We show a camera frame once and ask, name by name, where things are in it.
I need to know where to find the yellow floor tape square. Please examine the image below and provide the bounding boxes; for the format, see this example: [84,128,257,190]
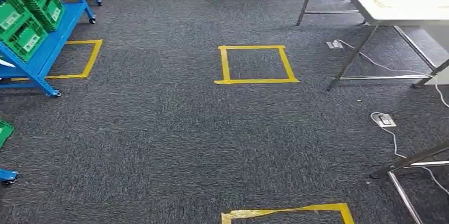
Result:
[213,44,300,86]

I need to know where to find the white cable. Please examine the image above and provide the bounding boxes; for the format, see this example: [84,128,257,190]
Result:
[334,39,449,110]
[371,111,449,196]

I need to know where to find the blue rack caster foot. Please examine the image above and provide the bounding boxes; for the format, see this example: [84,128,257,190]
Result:
[0,168,19,185]

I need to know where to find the white table with steel legs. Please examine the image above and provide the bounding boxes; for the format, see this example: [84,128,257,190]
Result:
[325,0,449,92]

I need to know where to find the steel table legs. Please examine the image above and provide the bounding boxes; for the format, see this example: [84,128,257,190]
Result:
[369,141,449,224]

